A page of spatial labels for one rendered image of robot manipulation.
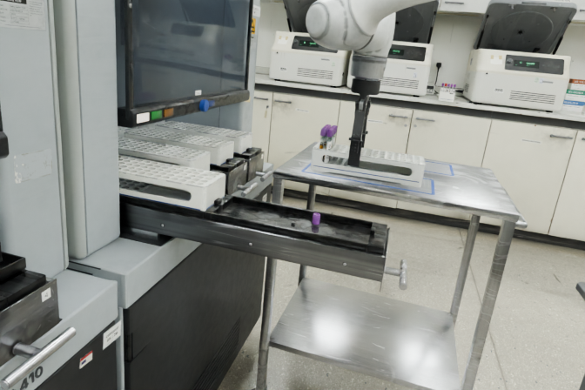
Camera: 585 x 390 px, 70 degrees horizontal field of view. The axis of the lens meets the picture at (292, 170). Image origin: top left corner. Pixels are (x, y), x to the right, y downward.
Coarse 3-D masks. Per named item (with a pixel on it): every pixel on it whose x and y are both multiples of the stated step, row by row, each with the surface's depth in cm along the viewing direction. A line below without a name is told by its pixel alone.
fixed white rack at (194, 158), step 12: (120, 144) 105; (132, 144) 106; (144, 144) 107; (156, 144) 108; (132, 156) 109; (144, 156) 99; (156, 156) 98; (168, 156) 98; (180, 156) 99; (192, 156) 100; (204, 156) 102; (204, 168) 103
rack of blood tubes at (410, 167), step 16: (336, 144) 121; (320, 160) 113; (336, 160) 118; (368, 160) 110; (384, 160) 109; (400, 160) 108; (416, 160) 111; (368, 176) 111; (384, 176) 110; (400, 176) 109; (416, 176) 108
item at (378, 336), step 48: (384, 192) 103; (432, 192) 105; (480, 192) 109; (336, 288) 158; (288, 336) 129; (336, 336) 131; (384, 336) 134; (432, 336) 136; (480, 336) 105; (432, 384) 116
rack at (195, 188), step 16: (128, 160) 92; (144, 160) 92; (128, 176) 83; (144, 176) 82; (160, 176) 84; (176, 176) 85; (192, 176) 86; (208, 176) 86; (224, 176) 88; (128, 192) 84; (144, 192) 89; (160, 192) 90; (176, 192) 91; (192, 192) 80; (208, 192) 81; (224, 192) 89
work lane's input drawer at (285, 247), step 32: (128, 224) 84; (160, 224) 82; (192, 224) 80; (224, 224) 78; (256, 224) 78; (288, 224) 82; (320, 224) 83; (352, 224) 84; (384, 224) 83; (288, 256) 76; (320, 256) 75; (352, 256) 73; (384, 256) 72
